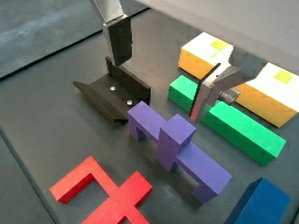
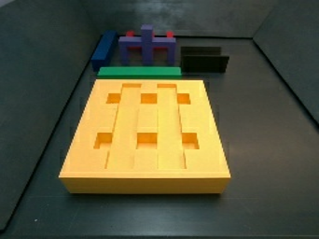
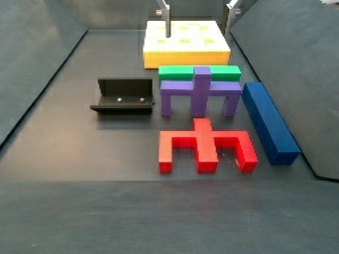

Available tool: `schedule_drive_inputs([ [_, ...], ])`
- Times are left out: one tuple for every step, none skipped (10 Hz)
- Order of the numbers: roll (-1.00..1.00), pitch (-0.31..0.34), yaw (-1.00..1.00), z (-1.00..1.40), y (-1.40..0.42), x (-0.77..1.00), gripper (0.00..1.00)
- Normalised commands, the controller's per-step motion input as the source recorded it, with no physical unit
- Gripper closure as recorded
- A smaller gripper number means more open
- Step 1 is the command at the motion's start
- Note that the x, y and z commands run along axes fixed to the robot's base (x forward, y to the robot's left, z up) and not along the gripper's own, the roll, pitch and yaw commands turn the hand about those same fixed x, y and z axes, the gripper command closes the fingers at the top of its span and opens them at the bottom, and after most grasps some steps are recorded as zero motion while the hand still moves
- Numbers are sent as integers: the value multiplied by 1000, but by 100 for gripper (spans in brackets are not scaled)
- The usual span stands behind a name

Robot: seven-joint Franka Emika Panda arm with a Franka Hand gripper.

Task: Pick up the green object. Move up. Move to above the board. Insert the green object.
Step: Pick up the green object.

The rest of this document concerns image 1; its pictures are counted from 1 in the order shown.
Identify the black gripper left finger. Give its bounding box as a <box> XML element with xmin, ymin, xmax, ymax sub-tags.
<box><xmin>89</xmin><ymin>0</ymin><xmax>132</xmax><ymax>67</ymax></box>

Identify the green rectangular bar block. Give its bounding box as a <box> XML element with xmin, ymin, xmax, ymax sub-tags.
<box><xmin>168</xmin><ymin>75</ymin><xmax>286</xmax><ymax>165</ymax></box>

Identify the purple cross-shaped block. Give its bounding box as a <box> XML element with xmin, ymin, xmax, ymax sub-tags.
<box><xmin>127</xmin><ymin>101</ymin><xmax>232</xmax><ymax>204</ymax></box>

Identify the blue rectangular bar block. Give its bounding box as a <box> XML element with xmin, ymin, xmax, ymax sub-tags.
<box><xmin>224</xmin><ymin>178</ymin><xmax>291</xmax><ymax>224</ymax></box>

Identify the red cross-shaped block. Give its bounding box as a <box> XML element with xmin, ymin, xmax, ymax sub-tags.
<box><xmin>51</xmin><ymin>157</ymin><xmax>152</xmax><ymax>224</ymax></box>

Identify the yellow slotted board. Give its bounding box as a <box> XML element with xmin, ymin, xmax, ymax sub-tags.
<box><xmin>179</xmin><ymin>32</ymin><xmax>299</xmax><ymax>128</ymax></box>

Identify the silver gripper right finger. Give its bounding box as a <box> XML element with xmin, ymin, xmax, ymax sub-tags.
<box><xmin>190</xmin><ymin>64</ymin><xmax>240</xmax><ymax>123</ymax></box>

